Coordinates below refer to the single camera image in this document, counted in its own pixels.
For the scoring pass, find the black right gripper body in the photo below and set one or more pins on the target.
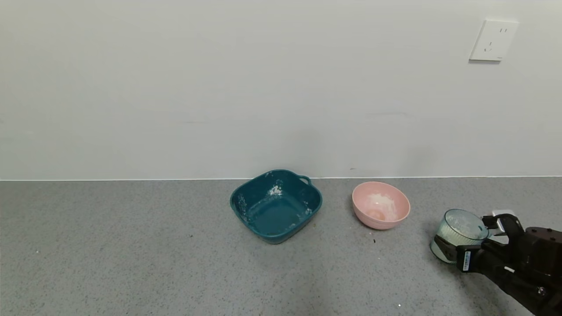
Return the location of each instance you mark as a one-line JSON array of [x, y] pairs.
[[465, 259]]

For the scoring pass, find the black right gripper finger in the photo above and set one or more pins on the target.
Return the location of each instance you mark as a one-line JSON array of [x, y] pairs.
[[456, 256], [489, 222]]

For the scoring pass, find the white powder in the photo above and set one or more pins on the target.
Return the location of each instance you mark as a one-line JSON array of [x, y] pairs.
[[456, 235]]

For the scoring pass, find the pink round bowl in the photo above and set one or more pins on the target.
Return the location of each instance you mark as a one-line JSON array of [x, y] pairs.
[[380, 206]]

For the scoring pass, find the teal square plastic basin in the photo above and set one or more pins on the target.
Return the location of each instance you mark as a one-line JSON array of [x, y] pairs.
[[274, 215]]

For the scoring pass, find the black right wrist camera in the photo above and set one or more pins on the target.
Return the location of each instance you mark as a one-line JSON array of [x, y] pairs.
[[544, 245]]

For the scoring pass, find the white wall socket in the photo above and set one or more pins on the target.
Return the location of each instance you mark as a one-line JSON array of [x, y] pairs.
[[493, 40]]

